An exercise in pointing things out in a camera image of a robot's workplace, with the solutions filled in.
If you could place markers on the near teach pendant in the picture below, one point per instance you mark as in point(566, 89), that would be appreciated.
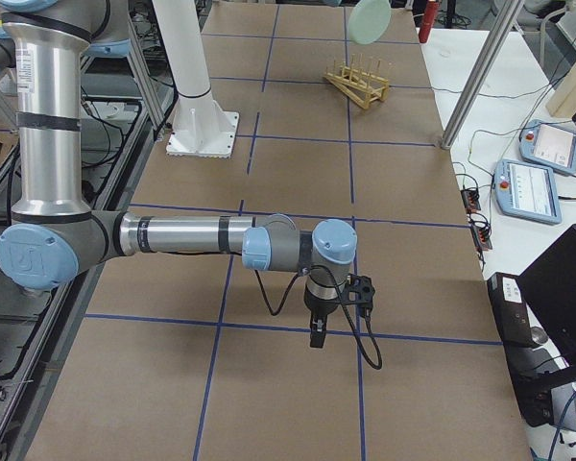
point(527, 191)

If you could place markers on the near orange connector block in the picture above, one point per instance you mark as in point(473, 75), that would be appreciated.
point(481, 231)

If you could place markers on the teach pendant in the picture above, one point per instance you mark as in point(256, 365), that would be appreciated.
point(549, 144)
point(527, 191)

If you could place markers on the far teach pendant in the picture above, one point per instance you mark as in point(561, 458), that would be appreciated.
point(549, 144)

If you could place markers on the light green plate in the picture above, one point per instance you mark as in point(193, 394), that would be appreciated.
point(368, 21)

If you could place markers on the wooden dish rack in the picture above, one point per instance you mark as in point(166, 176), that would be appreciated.
point(360, 80)

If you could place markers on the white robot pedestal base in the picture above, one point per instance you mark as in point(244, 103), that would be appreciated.
point(200, 127)

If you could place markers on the far orange connector block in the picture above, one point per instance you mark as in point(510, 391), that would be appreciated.
point(470, 195)

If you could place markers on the orange connector block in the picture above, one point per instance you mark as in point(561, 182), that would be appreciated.
point(470, 195)
point(481, 231)

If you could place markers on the red bottle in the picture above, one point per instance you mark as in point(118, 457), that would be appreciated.
point(428, 20)

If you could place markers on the black monitor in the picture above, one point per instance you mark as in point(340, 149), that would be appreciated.
point(548, 285)

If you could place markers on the aluminium frame post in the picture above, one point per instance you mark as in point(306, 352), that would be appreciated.
point(495, 39)

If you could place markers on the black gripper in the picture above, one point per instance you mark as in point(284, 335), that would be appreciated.
point(319, 306)

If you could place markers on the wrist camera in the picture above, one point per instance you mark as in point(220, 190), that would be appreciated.
point(359, 291)

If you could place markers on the black computer box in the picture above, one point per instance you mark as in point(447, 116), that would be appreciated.
point(510, 311)

